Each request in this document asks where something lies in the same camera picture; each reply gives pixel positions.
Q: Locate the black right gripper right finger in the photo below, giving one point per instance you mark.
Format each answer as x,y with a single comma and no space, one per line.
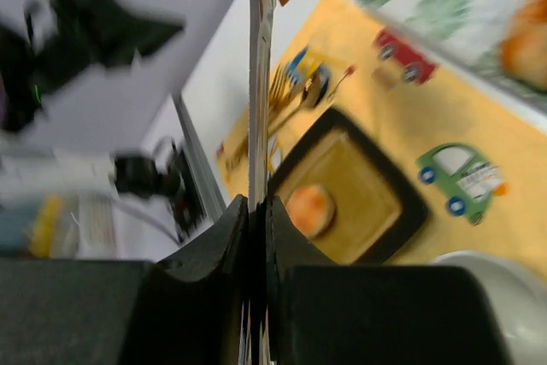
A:
323,313

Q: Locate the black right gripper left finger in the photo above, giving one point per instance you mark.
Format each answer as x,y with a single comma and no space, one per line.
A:
183,310

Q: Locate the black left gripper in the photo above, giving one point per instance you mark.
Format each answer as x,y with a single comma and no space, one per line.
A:
96,32

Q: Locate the small round bun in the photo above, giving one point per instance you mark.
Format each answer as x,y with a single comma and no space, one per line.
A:
311,209

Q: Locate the silver metal tongs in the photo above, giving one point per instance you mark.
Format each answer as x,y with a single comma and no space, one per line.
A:
261,25

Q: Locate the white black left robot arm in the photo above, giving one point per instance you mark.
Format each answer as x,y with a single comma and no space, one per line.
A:
36,174

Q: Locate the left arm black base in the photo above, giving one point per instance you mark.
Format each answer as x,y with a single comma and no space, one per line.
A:
164,173

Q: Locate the black square amber plate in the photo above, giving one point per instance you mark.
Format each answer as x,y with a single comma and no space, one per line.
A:
377,209

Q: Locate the dark green mug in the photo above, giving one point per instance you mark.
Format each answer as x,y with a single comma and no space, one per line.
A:
518,299

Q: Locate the yellow vehicle-print placemat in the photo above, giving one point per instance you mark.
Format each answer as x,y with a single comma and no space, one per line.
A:
409,120

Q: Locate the gold spoon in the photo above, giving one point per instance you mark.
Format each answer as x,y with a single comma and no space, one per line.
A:
310,93

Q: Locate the leaf-patterned white tray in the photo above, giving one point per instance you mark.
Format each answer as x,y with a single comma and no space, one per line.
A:
467,34

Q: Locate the aluminium table frame rail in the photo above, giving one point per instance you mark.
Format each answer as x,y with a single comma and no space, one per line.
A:
208,192

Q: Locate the twisted ring bread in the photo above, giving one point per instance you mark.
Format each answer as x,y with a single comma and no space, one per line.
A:
523,51

